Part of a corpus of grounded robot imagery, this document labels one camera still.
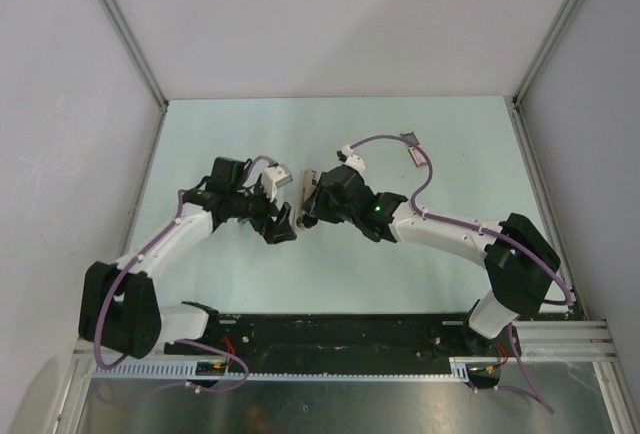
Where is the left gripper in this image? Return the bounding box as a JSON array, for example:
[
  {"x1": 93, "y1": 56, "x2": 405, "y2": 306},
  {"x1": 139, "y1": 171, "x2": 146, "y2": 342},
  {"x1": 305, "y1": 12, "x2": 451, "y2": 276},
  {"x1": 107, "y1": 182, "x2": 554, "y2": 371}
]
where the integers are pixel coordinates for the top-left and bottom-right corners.
[{"x1": 229, "y1": 178, "x2": 296, "y2": 244}]

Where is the beige black stapler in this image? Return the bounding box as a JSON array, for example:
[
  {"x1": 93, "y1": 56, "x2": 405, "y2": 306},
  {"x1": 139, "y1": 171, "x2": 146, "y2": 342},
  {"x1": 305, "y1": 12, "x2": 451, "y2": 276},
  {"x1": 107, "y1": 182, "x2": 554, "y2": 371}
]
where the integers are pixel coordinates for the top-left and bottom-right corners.
[{"x1": 293, "y1": 169, "x2": 318, "y2": 232}]

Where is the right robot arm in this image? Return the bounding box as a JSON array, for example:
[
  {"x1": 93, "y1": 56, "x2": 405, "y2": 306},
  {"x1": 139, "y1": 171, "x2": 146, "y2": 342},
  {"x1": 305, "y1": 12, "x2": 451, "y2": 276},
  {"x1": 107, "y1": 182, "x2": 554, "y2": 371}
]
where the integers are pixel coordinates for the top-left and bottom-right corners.
[{"x1": 295, "y1": 165, "x2": 560, "y2": 355}]

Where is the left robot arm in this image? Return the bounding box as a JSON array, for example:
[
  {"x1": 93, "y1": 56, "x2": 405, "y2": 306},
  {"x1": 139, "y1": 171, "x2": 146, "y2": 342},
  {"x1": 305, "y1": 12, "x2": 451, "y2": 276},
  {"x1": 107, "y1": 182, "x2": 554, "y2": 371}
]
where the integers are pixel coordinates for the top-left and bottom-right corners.
[{"x1": 78, "y1": 157, "x2": 297, "y2": 369}]

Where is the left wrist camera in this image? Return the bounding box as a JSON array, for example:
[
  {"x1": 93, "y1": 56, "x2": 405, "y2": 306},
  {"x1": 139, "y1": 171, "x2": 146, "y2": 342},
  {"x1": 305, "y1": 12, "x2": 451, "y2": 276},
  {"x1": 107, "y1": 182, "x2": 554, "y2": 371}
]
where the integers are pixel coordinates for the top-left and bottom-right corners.
[{"x1": 260, "y1": 164, "x2": 293, "y2": 201}]

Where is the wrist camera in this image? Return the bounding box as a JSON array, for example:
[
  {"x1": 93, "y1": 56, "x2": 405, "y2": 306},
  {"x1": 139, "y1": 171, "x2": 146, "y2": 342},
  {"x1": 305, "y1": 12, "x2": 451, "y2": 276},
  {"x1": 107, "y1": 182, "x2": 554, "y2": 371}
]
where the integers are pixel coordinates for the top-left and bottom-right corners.
[
  {"x1": 336, "y1": 145, "x2": 366, "y2": 174},
  {"x1": 260, "y1": 164, "x2": 293, "y2": 201}
]

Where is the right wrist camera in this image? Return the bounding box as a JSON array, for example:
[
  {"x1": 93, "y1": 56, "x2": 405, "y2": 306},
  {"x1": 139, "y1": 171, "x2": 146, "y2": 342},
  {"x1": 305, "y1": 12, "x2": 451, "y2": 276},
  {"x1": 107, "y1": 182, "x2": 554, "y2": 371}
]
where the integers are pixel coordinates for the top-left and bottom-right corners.
[{"x1": 336, "y1": 145, "x2": 366, "y2": 174}]

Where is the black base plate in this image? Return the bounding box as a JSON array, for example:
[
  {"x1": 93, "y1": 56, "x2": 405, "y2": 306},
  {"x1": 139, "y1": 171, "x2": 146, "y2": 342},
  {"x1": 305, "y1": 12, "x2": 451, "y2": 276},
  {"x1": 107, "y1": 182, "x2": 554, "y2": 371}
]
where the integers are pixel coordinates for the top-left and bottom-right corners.
[{"x1": 159, "y1": 311, "x2": 521, "y2": 378}]

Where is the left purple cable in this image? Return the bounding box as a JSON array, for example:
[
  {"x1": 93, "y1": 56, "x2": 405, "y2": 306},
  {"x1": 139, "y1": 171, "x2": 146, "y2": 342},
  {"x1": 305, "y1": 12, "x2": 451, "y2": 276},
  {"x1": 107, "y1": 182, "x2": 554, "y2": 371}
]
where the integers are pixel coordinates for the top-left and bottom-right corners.
[{"x1": 92, "y1": 154, "x2": 251, "y2": 394}]

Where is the purple cable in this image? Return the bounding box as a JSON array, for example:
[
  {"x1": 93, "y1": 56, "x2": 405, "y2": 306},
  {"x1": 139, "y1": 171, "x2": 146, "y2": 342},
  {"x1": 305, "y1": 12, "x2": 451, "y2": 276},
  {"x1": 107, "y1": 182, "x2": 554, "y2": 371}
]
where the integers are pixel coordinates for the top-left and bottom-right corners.
[
  {"x1": 344, "y1": 134, "x2": 576, "y2": 414},
  {"x1": 92, "y1": 154, "x2": 251, "y2": 394}
]

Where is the slotted cable duct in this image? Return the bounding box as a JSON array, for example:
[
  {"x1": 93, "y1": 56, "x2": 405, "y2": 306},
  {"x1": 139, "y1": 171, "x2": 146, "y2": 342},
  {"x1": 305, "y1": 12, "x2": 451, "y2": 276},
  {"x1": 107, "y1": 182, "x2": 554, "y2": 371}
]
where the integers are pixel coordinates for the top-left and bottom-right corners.
[{"x1": 93, "y1": 359, "x2": 499, "y2": 383}]

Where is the right aluminium rail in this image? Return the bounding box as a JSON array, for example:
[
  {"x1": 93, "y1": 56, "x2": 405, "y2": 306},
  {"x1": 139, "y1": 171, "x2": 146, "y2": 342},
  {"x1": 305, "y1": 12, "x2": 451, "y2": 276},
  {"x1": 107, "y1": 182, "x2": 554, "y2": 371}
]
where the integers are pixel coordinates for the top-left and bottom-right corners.
[{"x1": 515, "y1": 321, "x2": 617, "y2": 362}]

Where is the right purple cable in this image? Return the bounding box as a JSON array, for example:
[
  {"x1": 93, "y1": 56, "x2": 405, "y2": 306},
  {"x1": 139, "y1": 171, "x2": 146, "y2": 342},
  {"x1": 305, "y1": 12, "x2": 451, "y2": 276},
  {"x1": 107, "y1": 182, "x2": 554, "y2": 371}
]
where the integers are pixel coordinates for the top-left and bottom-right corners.
[{"x1": 344, "y1": 134, "x2": 576, "y2": 414}]

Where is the left aluminium frame post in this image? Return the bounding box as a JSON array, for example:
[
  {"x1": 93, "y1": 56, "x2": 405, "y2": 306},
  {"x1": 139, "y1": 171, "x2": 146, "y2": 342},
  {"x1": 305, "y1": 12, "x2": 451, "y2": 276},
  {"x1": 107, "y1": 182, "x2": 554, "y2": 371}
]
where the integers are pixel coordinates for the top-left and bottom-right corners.
[{"x1": 97, "y1": 0, "x2": 168, "y2": 109}]

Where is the aluminium frame post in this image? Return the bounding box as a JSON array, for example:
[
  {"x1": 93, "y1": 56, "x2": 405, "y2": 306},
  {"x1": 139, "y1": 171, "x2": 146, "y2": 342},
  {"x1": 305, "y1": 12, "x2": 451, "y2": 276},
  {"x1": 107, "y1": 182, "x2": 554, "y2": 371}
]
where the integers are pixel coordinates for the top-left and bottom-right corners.
[
  {"x1": 97, "y1": 0, "x2": 168, "y2": 109},
  {"x1": 511, "y1": 0, "x2": 585, "y2": 106}
]

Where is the right aluminium frame post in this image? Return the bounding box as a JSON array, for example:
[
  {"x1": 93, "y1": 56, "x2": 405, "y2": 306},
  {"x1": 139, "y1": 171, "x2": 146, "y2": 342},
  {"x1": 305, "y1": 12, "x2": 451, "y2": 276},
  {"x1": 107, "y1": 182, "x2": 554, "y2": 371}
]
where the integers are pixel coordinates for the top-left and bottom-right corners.
[{"x1": 511, "y1": 0, "x2": 585, "y2": 106}]

